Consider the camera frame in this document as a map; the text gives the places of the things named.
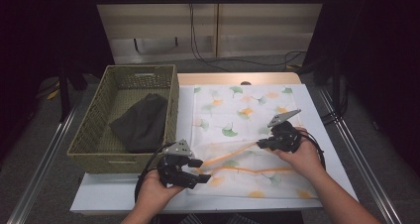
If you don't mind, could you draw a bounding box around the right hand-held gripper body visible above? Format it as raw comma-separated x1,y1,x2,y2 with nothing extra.
266,109,302,154

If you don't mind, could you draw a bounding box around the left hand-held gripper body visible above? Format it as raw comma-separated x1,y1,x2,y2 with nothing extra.
157,139,199,189

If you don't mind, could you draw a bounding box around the leaf-print mesh laundry bag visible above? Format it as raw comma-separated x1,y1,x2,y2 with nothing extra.
186,84,320,199

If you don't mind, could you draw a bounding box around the dark cloth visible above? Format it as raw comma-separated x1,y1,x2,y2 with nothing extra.
108,92,169,154

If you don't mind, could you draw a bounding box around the green woven basket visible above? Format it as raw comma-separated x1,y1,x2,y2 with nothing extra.
67,63,180,174

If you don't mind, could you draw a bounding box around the person's left hand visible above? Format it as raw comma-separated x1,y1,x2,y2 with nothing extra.
138,168,186,214

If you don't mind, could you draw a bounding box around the person's right hand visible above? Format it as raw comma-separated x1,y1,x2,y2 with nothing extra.
271,127,326,182

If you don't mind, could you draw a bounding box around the person's striped clothing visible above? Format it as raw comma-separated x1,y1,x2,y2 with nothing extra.
177,213,262,224

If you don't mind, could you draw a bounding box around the white table board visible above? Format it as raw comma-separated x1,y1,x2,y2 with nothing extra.
69,83,360,215

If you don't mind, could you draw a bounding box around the black metal stand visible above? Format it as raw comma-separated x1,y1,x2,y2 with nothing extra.
57,61,88,123
331,58,348,116

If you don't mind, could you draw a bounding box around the black curtain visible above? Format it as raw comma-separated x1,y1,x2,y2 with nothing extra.
301,0,420,175
0,0,115,153

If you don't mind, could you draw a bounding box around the left hand-held gripper cable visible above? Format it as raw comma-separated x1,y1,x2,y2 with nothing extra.
134,143,177,203

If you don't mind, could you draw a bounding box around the aluminium floor rail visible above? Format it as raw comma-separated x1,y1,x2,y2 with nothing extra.
318,88,402,224
6,84,100,224

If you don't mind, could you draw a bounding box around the black wall cable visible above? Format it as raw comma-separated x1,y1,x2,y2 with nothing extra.
188,2,306,73

